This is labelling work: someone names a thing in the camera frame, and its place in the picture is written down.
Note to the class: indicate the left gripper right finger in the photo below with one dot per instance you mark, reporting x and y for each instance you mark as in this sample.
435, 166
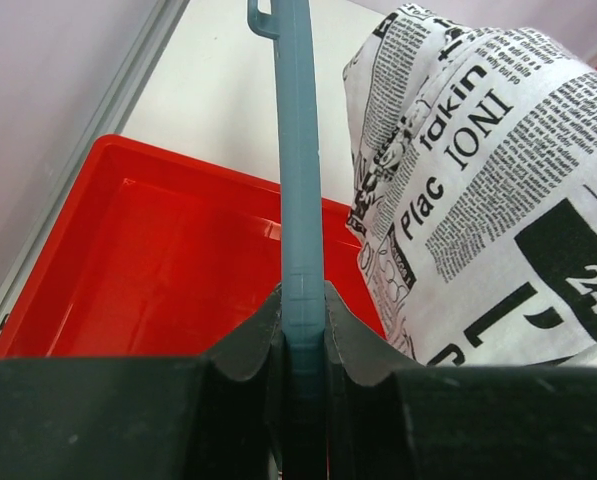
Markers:
389, 417

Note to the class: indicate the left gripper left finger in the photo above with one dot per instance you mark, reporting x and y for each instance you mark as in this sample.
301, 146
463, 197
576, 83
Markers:
206, 416

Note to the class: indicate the newspaper print trousers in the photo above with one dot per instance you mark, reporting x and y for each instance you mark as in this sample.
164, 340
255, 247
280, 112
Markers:
475, 190

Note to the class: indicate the teal hanger of newspaper trousers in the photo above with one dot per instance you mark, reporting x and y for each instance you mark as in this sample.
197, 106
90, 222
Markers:
303, 312

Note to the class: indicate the red plastic tray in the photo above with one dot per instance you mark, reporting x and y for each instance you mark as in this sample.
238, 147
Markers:
153, 253

